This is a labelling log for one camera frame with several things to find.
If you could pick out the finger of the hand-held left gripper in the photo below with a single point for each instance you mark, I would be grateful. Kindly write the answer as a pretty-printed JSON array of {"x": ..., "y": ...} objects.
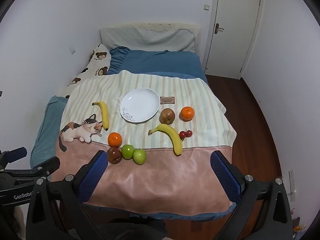
[
  {"x": 17, "y": 153},
  {"x": 48, "y": 166}
]

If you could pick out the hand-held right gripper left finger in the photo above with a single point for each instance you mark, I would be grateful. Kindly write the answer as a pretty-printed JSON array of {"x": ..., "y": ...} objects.
[{"x": 93, "y": 177}]

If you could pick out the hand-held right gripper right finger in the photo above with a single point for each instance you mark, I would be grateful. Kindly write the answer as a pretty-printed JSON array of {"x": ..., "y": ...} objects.
[{"x": 225, "y": 177}]

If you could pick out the dark red apple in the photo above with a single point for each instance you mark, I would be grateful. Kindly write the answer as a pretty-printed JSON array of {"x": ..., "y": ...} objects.
[{"x": 114, "y": 155}]

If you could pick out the green apple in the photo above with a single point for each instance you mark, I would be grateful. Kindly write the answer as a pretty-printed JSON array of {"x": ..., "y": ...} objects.
[
  {"x": 128, "y": 151},
  {"x": 139, "y": 156}
]

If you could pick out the orange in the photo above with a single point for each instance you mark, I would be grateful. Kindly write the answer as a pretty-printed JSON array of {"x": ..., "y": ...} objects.
[
  {"x": 187, "y": 113},
  {"x": 115, "y": 139}
]

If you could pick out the yellow banana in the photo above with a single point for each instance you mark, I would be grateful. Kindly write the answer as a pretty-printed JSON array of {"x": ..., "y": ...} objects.
[
  {"x": 105, "y": 116},
  {"x": 172, "y": 135}
]

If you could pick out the yellow brown pear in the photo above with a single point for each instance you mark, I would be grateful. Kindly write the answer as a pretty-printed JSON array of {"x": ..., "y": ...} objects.
[{"x": 167, "y": 116}]

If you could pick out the white floral plate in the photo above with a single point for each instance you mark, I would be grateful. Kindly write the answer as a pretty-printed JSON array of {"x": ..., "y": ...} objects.
[{"x": 140, "y": 105}]

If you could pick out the red cherries bunch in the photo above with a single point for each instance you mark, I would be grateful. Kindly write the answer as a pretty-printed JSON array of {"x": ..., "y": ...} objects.
[{"x": 185, "y": 134}]

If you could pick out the striped cat print blanket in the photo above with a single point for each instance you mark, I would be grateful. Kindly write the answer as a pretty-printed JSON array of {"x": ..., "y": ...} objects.
[{"x": 162, "y": 180}]

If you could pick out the white power strip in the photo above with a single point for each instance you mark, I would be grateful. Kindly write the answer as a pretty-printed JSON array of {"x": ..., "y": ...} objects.
[{"x": 292, "y": 185}]

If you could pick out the small orange object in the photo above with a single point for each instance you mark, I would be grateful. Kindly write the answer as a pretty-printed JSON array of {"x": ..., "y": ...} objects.
[{"x": 298, "y": 227}]

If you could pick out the bear print pillow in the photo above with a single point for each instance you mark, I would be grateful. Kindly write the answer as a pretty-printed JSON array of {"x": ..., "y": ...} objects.
[{"x": 98, "y": 56}]

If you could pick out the blue ruffled pillow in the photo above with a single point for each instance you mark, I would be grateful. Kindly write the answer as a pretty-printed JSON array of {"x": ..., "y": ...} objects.
[{"x": 127, "y": 60}]

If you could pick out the white door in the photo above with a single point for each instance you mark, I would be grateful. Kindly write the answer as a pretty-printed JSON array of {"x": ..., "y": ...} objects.
[{"x": 232, "y": 42}]

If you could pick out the grey quilted pillow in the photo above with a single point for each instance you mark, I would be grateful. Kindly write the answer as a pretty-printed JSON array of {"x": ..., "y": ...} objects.
[{"x": 150, "y": 38}]

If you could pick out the beige headboard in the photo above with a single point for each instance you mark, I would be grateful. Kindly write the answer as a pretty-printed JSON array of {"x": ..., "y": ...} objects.
[{"x": 175, "y": 25}]

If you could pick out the white wall socket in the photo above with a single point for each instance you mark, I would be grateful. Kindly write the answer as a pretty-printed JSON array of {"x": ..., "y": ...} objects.
[{"x": 72, "y": 50}]

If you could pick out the white light switch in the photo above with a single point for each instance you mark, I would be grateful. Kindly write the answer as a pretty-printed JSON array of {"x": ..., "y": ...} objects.
[{"x": 206, "y": 7}]

